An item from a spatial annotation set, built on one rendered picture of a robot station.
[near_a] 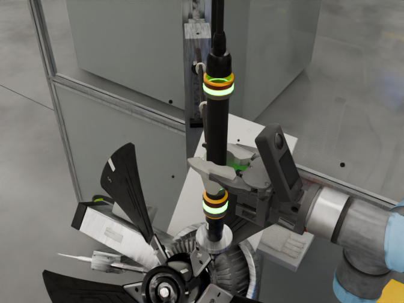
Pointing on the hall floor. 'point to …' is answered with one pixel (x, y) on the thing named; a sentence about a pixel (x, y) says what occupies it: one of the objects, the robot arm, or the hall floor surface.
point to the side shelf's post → (260, 273)
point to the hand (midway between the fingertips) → (202, 151)
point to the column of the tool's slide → (193, 140)
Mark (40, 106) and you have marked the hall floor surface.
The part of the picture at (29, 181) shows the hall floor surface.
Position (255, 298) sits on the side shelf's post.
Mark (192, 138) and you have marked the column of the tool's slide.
